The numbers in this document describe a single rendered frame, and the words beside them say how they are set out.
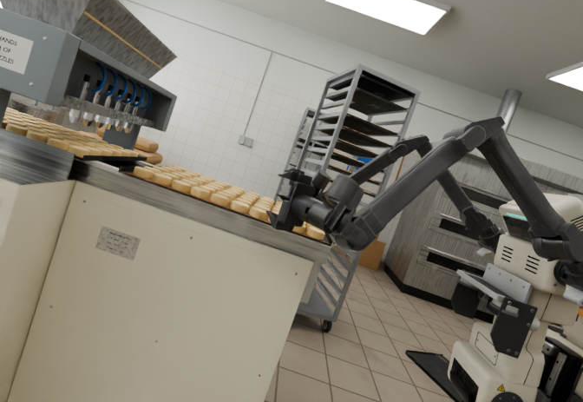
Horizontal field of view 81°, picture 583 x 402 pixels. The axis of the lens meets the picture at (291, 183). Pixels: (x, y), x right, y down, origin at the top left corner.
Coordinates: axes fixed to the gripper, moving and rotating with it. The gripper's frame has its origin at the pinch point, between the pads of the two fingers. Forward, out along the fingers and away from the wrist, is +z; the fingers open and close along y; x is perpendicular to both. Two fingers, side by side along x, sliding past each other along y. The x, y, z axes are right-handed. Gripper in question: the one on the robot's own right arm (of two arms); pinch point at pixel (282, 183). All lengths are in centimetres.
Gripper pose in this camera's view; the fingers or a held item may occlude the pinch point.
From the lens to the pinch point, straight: 134.4
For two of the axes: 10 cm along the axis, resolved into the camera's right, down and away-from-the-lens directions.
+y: 3.2, -9.5, -0.5
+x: 6.6, 2.6, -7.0
